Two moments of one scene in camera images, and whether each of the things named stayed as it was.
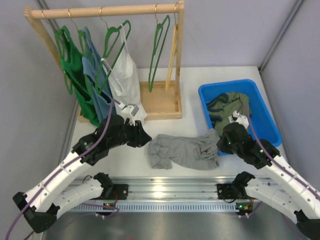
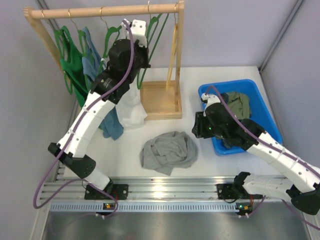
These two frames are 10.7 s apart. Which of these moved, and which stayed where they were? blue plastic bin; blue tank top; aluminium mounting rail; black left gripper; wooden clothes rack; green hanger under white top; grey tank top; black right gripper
Moved: grey tank top; black left gripper; black right gripper
Stayed: aluminium mounting rail; blue plastic bin; green hanger under white top; blue tank top; wooden clothes rack
